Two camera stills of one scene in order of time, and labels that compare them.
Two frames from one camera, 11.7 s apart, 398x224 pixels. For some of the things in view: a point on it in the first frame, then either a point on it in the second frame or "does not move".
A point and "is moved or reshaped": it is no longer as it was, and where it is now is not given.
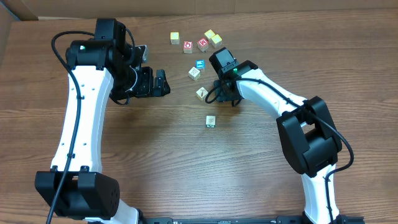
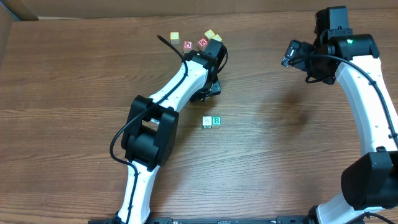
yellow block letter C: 216,40 does not move
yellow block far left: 175,37 does not move
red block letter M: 203,44 does not move
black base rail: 281,219 does not move
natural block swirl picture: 210,121 is moved or reshaped
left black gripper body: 144,88 -> 209,88
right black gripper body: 222,93 -> 316,68
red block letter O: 188,46 does not move
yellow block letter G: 209,34 does not move
